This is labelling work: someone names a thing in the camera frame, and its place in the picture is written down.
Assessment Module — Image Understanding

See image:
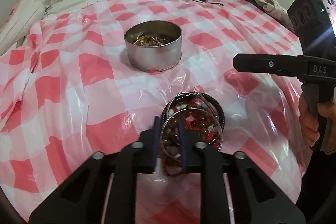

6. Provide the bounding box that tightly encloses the brown wooden bead bracelet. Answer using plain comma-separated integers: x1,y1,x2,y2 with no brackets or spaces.
162,108,221,177

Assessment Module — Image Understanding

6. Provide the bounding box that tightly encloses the silver metal bangle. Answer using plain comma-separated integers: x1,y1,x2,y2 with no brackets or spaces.
160,108,225,161

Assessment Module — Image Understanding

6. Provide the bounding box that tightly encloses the right hand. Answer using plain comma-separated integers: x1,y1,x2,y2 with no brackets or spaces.
298,94,336,153

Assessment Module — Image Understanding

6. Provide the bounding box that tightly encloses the red white checkered plastic cloth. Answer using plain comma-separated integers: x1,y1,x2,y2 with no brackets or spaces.
1,0,310,219

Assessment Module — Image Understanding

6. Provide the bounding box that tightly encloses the round silver metal tin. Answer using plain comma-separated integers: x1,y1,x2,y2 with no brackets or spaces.
124,20,182,72

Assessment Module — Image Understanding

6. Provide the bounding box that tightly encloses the black camera box right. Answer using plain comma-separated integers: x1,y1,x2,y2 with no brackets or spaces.
288,0,335,61

